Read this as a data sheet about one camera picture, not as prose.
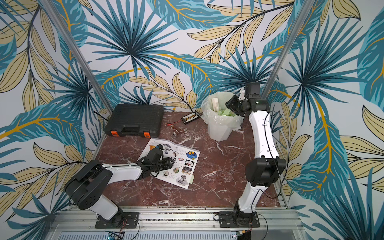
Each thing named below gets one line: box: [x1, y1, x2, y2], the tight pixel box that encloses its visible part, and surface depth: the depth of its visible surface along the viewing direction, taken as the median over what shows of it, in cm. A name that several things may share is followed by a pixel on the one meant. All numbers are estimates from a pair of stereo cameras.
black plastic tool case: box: [104, 104, 165, 138], surface depth 106 cm
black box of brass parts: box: [181, 111, 201, 125], surface depth 117 cm
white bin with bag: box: [201, 91, 245, 142], surface depth 91 cm
